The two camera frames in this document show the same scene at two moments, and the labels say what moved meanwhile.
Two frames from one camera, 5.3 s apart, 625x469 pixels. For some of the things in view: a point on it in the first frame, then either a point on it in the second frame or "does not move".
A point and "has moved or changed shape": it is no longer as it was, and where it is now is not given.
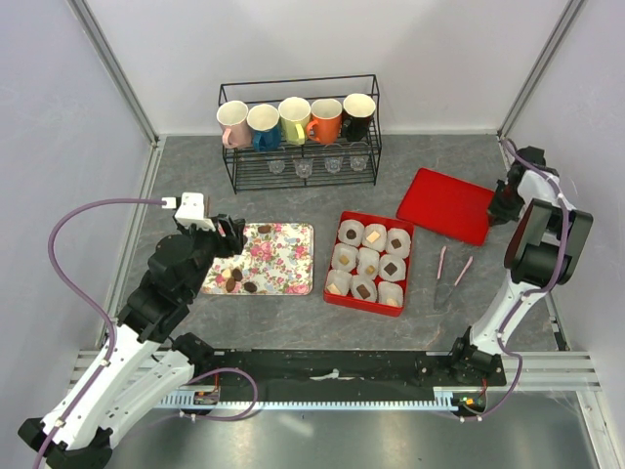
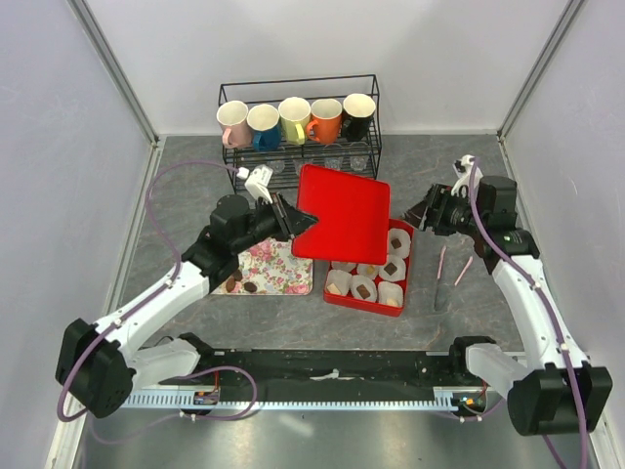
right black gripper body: [507, 203] to [453, 214]
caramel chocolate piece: [333, 289] does not move
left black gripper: [232, 227] to [294, 220]
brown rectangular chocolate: [362, 291] does not move
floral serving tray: [276, 259] does not move
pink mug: [232, 118] does not move
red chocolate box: [370, 263] does not move
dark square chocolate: [391, 268] does not move
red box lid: [452, 207] has moved or changed shape
